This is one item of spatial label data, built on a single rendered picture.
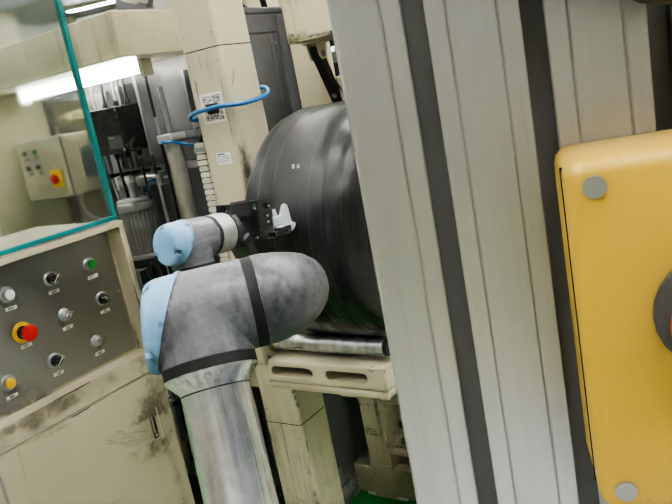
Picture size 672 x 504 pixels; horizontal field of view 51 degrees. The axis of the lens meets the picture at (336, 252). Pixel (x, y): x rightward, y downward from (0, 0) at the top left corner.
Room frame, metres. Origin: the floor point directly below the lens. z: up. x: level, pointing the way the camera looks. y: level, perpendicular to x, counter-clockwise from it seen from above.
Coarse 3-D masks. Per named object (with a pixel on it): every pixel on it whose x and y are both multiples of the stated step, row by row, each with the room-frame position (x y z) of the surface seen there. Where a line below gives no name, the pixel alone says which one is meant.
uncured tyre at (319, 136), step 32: (288, 128) 1.66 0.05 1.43; (320, 128) 1.59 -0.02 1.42; (256, 160) 1.64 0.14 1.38; (288, 160) 1.57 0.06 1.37; (320, 160) 1.52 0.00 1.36; (352, 160) 1.51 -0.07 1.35; (256, 192) 1.58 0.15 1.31; (288, 192) 1.53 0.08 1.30; (320, 192) 1.48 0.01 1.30; (352, 192) 1.49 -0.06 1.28; (320, 224) 1.46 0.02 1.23; (352, 224) 1.47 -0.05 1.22; (320, 256) 1.46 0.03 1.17; (352, 256) 1.46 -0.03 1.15; (352, 288) 1.47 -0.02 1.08; (320, 320) 1.56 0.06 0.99; (352, 320) 1.52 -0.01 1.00
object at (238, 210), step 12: (228, 204) 1.34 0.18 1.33; (240, 204) 1.35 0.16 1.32; (252, 204) 1.37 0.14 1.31; (264, 204) 1.40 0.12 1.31; (240, 216) 1.35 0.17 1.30; (252, 216) 1.37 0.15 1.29; (264, 216) 1.39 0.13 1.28; (240, 228) 1.32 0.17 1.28; (252, 228) 1.37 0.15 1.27; (264, 228) 1.37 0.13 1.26; (240, 240) 1.32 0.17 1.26; (264, 240) 1.37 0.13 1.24
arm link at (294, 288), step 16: (256, 256) 0.87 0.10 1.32; (272, 256) 0.87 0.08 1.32; (288, 256) 0.88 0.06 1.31; (304, 256) 0.91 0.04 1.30; (256, 272) 0.84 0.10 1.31; (272, 272) 0.84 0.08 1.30; (288, 272) 0.85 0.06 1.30; (304, 272) 0.86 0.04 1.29; (320, 272) 0.90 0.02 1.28; (272, 288) 0.82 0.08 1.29; (288, 288) 0.83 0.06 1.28; (304, 288) 0.85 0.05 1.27; (320, 288) 0.88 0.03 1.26; (272, 304) 0.82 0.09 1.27; (288, 304) 0.82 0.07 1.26; (304, 304) 0.84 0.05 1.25; (320, 304) 0.88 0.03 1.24; (272, 320) 0.82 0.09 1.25; (288, 320) 0.83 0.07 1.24; (304, 320) 0.85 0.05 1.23; (272, 336) 0.83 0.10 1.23; (288, 336) 0.85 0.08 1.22
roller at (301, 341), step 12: (300, 336) 1.70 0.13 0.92; (312, 336) 1.68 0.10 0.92; (324, 336) 1.66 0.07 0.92; (336, 336) 1.64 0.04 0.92; (348, 336) 1.62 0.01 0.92; (360, 336) 1.61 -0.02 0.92; (276, 348) 1.74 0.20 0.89; (288, 348) 1.72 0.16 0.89; (300, 348) 1.69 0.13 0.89; (312, 348) 1.67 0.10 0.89; (324, 348) 1.65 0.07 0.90; (336, 348) 1.62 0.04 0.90; (348, 348) 1.60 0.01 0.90; (360, 348) 1.58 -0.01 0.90; (372, 348) 1.56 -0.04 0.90; (384, 348) 1.55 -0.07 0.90
